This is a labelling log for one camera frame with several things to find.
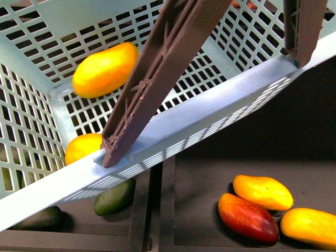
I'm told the yellow mango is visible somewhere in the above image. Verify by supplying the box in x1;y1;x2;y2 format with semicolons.
280;208;335;250
233;174;294;211
72;42;139;99

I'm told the yellow lemon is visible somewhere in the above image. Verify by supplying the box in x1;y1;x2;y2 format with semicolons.
65;133;102;165

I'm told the brown basket handle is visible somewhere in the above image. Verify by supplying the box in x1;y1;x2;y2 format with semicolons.
101;1;327;168

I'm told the light blue plastic basket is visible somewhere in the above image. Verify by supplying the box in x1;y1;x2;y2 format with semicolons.
1;1;335;230

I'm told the red mango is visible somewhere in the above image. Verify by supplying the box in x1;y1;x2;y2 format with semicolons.
217;193;279;246

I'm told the black fruit display shelf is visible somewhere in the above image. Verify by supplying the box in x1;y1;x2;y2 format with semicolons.
1;58;335;251

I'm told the dark green avocado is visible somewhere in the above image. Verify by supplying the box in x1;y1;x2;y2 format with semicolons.
10;206;63;231

